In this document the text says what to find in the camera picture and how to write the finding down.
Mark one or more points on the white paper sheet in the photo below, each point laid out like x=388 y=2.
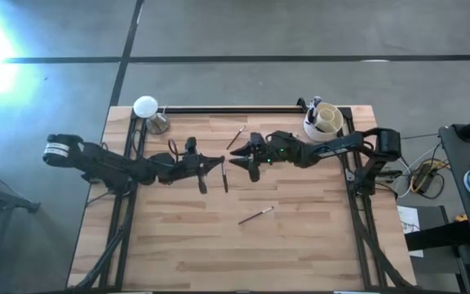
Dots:
x=406 y=214

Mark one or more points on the grey metal stand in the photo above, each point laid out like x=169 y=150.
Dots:
x=10 y=200

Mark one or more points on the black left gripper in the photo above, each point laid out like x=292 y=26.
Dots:
x=194 y=165

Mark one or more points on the black power brick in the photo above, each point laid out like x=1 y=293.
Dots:
x=424 y=176

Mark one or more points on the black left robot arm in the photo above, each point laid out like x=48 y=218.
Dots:
x=104 y=163

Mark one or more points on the white lamp on stand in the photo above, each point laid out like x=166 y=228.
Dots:
x=145 y=107

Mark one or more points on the white ribbed brush organizer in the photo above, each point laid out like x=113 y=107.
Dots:
x=329 y=118

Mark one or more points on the black cart base beam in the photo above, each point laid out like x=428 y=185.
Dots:
x=439 y=237

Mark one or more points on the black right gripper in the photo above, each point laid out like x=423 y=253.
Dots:
x=280 y=151

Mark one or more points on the grey cart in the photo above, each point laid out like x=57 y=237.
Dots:
x=455 y=155

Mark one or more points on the black clamp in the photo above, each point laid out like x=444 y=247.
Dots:
x=301 y=104

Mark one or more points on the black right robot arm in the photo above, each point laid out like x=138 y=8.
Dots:
x=341 y=147

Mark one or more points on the yellow tool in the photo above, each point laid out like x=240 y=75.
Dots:
x=460 y=218

